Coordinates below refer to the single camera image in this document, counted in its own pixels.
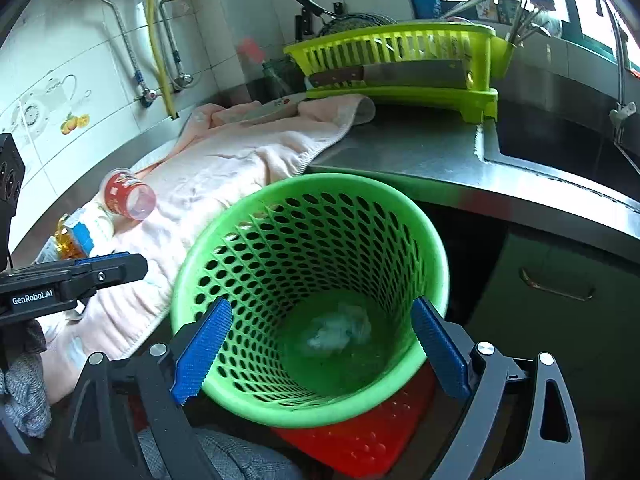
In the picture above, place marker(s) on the black frying pan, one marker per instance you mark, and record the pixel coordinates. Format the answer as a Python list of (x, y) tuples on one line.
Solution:
[(305, 0)]

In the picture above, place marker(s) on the steel sink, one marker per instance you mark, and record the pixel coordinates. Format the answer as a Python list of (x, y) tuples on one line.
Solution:
[(560, 130)]

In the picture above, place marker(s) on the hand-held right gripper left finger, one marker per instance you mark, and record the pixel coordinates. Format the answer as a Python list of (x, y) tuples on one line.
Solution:
[(202, 350)]

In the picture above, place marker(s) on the pink towel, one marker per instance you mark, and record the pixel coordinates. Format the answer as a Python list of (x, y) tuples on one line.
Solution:
[(220, 165)]

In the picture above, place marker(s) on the red plastic stool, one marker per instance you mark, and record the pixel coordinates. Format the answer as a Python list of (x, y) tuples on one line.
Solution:
[(360, 440)]

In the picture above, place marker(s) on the person's grey pants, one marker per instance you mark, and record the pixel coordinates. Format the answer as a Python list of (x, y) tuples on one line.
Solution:
[(230, 455)]

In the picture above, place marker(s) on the metal valve with red dot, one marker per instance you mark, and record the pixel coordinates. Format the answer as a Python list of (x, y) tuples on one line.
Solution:
[(146, 94)]

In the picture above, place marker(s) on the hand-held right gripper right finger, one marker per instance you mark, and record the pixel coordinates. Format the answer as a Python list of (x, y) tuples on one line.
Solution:
[(440, 350)]

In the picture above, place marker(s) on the blue container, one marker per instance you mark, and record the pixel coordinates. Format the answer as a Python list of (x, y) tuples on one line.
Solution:
[(425, 0)]

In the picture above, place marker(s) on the pink brush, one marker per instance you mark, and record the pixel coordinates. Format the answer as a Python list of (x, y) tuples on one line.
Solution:
[(251, 51)]

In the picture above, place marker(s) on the white plate with red print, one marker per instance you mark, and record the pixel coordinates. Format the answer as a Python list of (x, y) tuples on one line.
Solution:
[(272, 107)]

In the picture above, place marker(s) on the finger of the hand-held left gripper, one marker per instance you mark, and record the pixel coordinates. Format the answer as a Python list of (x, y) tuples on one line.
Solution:
[(117, 267)]

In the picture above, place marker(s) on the green plastic dish rack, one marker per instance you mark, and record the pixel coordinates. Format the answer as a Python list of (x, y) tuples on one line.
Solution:
[(400, 42)]

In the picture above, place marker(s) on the person's left forearm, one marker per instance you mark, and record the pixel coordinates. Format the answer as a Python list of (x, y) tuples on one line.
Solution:
[(25, 385)]

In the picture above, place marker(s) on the green perforated plastic basket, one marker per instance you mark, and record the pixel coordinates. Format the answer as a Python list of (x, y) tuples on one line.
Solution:
[(310, 182)]

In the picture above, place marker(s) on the red printed paper cup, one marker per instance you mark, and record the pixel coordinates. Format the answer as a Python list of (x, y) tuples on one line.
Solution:
[(125, 192)]

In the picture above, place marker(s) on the bundle of chopsticks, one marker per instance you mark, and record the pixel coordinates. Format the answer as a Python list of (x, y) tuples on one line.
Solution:
[(525, 20)]

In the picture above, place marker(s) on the crumpled white paper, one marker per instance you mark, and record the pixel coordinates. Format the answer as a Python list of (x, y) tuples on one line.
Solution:
[(337, 330)]

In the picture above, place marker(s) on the metal faucet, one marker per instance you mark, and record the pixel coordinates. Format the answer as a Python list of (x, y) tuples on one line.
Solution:
[(620, 50)]

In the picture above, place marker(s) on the yellow snack packet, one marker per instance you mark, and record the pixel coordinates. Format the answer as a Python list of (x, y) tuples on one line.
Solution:
[(65, 242)]

